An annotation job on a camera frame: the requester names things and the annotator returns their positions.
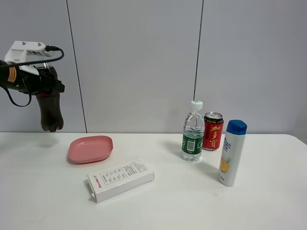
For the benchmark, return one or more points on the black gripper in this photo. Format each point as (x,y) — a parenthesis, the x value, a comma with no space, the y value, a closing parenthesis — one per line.
(42,83)

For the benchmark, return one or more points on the cola bottle yellow cap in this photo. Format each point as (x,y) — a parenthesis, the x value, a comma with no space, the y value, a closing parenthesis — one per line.
(51,117)

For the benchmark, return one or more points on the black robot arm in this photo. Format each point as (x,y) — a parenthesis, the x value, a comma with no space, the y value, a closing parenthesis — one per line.
(10,80)

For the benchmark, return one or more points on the pink plastic dish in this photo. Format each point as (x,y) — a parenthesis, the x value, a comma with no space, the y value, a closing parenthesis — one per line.
(90,149)

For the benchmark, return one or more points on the white cardboard box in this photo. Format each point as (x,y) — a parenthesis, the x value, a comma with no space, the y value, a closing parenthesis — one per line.
(119,179)

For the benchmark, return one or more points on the water bottle green label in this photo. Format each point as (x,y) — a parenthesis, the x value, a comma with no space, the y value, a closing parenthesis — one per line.
(193,132)

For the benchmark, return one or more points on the red herbal tea can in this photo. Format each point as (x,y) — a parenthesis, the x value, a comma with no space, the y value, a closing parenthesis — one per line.
(213,130)

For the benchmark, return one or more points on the white shampoo bottle blue cap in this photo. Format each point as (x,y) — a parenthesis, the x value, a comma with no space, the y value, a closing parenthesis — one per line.
(231,152)

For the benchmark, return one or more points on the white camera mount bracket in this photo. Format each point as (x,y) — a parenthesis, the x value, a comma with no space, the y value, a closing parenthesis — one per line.
(20,50)

